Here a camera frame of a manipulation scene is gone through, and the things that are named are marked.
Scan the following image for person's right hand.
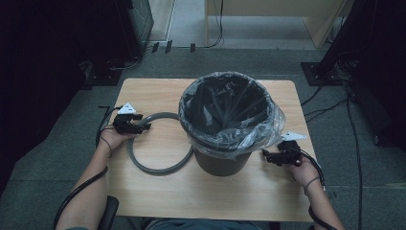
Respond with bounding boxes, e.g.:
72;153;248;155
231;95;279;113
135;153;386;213
288;157;322;193

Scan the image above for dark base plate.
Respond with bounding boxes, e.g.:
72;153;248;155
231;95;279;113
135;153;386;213
80;60;123;87

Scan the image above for pale wooden desk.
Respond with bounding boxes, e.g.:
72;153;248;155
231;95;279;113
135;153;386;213
204;0;356;50

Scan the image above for black chair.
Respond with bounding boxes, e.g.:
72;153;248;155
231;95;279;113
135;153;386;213
97;195;120;230

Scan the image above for long black floor cable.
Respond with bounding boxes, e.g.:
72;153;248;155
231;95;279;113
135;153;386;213
346;82;365;230

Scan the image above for black hanging desk cable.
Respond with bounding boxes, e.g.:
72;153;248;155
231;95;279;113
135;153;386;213
205;0;225;49

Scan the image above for black stand with base plate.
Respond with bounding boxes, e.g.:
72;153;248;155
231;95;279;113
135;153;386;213
300;0;372;87

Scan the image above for person's blue pants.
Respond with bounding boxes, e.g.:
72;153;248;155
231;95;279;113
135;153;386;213
138;218;282;230

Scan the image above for person's left hand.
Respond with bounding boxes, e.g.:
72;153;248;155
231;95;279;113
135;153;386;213
100;126;137;154

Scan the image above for grey trash can rim ring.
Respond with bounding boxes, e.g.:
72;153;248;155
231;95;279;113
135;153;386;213
126;111;195;176

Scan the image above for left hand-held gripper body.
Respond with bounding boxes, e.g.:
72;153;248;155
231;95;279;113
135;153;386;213
112;102;139;135

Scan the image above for dark grey trash can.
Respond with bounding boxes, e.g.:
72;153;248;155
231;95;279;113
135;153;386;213
179;71;278;177

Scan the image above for black curtain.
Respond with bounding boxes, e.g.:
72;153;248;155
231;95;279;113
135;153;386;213
0;0;135;196
348;0;406;151

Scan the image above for thin black left wrist band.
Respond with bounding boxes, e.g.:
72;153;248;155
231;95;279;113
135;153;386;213
100;135;114;159

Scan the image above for clear plastic trash bag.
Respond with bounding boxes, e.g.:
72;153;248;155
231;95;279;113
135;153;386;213
177;70;287;161

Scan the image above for thin black right wrist band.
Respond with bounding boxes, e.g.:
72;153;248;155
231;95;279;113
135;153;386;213
303;175;322;196

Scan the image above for thin black wrist band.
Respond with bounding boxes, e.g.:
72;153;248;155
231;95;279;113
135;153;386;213
303;175;322;196
100;135;114;159

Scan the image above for black cabinet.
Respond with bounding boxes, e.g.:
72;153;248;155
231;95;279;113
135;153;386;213
114;0;155;60

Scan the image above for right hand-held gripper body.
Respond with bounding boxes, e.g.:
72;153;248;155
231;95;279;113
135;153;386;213
277;131;307;167

